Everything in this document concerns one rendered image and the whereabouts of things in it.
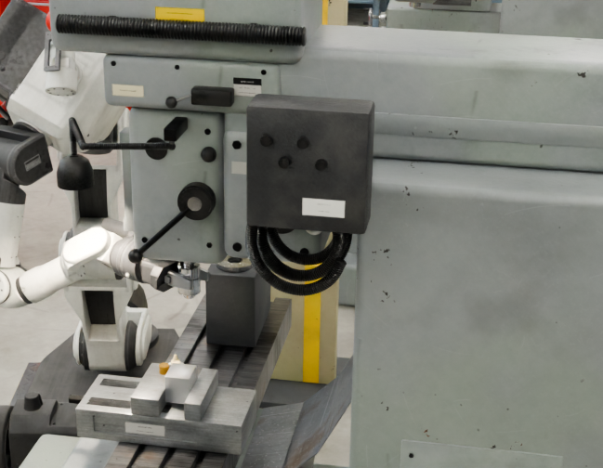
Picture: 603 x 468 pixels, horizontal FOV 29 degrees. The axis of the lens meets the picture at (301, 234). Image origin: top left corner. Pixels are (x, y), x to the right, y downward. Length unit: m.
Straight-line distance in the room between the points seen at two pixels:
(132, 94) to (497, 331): 0.79
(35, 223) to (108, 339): 2.91
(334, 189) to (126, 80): 0.50
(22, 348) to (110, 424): 2.44
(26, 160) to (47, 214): 3.63
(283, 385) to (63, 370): 1.20
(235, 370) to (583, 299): 0.94
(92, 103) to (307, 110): 0.87
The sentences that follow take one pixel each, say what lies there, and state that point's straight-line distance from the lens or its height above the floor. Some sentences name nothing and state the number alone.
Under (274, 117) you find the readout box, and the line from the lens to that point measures 1.87.
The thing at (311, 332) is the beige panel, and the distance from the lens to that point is 4.37.
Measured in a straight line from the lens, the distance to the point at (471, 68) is 2.08.
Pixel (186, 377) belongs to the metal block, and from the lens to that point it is 2.41.
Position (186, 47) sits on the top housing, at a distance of 2.12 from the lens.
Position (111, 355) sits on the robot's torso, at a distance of 3.30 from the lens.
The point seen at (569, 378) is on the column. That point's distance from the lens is 2.16.
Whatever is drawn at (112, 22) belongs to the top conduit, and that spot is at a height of 1.80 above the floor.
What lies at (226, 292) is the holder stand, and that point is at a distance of 2.76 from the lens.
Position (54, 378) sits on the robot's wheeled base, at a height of 0.57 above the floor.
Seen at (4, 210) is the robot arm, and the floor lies 1.31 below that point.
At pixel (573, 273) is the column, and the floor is 1.42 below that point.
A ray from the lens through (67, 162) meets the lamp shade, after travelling 2.32.
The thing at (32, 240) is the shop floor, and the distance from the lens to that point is 5.92.
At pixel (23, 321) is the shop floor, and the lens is 5.09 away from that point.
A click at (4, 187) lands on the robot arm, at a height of 1.36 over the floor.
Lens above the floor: 2.24
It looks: 22 degrees down
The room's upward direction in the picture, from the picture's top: 1 degrees clockwise
